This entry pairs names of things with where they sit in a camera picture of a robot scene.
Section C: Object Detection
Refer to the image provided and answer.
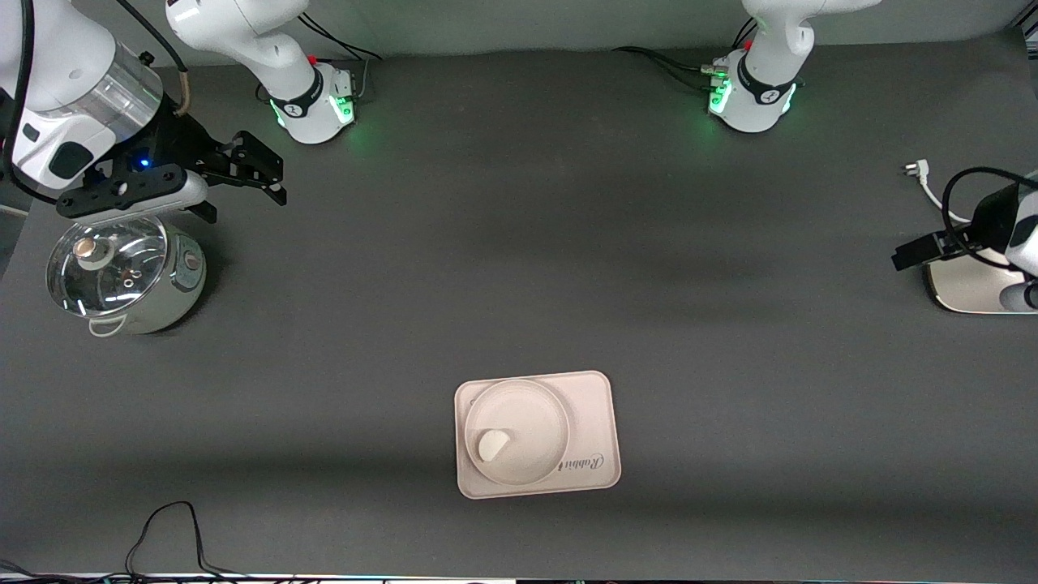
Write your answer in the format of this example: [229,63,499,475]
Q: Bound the black cables at left arm base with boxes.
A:
[611,45,724,92]

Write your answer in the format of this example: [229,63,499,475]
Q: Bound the beige round plate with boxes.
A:
[464,378,572,487]

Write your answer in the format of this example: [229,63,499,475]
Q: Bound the steel pot with glass lid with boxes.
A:
[46,213,208,337]

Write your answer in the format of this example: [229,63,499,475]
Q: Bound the glass pot lid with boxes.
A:
[46,213,169,318]

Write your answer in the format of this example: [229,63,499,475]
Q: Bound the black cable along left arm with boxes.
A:
[940,165,1038,270]

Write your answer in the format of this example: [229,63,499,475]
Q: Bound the beige rectangular rabbit tray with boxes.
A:
[454,371,622,500]

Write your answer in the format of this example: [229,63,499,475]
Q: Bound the black cables at arm base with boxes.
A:
[611,45,724,92]
[296,12,387,64]

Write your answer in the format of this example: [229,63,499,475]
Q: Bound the thin black looped cable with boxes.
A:
[124,500,244,580]

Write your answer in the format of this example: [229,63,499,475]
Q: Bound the white half-round bun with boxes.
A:
[476,429,513,464]

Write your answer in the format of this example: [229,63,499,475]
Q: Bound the white power cable with plug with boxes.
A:
[902,159,976,225]

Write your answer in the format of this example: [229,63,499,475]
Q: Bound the black cables at right arm base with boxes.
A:
[296,12,387,64]

